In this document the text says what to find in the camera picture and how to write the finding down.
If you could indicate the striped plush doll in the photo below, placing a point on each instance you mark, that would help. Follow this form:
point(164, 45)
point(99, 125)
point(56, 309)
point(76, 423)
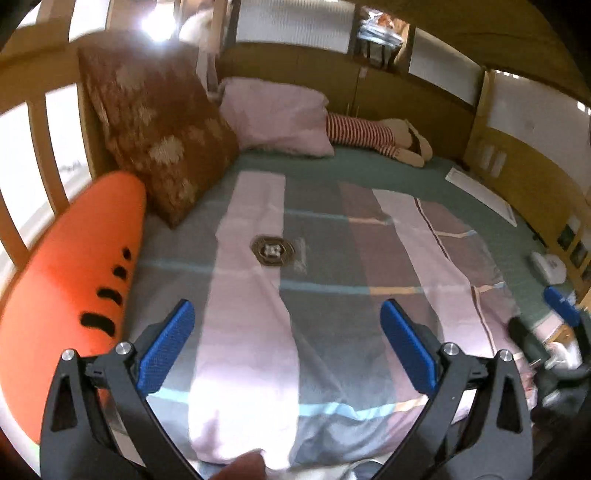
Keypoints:
point(364, 134)

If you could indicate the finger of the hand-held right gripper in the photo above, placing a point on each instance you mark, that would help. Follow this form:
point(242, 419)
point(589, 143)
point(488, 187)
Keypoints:
point(528, 341)
point(561, 304)

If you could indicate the person's left hand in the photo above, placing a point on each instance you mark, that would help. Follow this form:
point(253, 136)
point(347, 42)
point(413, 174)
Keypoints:
point(242, 467)

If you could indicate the pink pillow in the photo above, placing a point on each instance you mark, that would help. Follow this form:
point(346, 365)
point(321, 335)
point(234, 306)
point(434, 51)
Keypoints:
point(277, 115)

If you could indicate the orange carrot pillow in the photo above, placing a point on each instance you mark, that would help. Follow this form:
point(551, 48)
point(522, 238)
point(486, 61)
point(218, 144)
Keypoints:
point(69, 286)

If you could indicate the white flat panel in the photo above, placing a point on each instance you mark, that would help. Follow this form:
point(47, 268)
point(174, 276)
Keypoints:
point(482, 194)

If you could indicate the striped patchwork blanket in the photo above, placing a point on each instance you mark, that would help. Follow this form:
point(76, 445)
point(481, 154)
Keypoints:
point(332, 286)

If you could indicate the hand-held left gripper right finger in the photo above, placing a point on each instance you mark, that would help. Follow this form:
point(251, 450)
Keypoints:
point(411, 348)

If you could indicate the brown floral cushion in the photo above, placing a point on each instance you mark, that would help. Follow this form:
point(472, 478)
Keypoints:
point(152, 129)

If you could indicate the white handheld appliance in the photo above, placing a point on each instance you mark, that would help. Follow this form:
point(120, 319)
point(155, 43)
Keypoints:
point(548, 267)

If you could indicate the white plush toy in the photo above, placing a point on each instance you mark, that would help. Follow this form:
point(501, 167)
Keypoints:
point(196, 27)

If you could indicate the wooden bed with green sheet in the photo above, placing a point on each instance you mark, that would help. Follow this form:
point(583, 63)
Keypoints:
point(415, 180)

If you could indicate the stack of papers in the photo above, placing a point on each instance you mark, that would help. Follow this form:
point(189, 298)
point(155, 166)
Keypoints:
point(381, 32)

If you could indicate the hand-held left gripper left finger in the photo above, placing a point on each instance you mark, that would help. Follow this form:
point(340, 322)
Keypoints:
point(166, 344)

